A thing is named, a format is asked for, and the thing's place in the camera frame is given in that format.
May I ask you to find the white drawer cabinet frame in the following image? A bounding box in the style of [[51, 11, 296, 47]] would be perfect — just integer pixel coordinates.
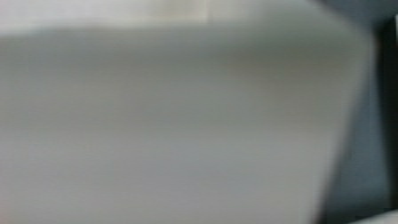
[[0, 0, 373, 224]]

